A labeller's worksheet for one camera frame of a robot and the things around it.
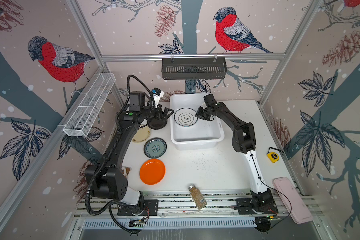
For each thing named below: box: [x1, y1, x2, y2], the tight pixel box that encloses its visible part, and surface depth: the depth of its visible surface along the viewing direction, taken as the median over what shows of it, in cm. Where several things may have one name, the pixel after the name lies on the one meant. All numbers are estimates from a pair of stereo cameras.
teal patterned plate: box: [143, 137, 167, 159], surface depth 97 cm
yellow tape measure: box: [267, 152, 280, 164], surface depth 91 cm
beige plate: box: [132, 126, 151, 143], surface depth 102 cm
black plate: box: [147, 117, 168, 130], surface depth 109 cm
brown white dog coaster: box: [121, 166, 131, 177], surface depth 86 cm
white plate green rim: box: [174, 107, 198, 127], surface depth 112 cm
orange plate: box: [139, 158, 166, 186], surface depth 87 cm
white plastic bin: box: [185, 115, 225, 151], surface depth 103 cm
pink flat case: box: [273, 177, 313, 225], surface depth 74 cm
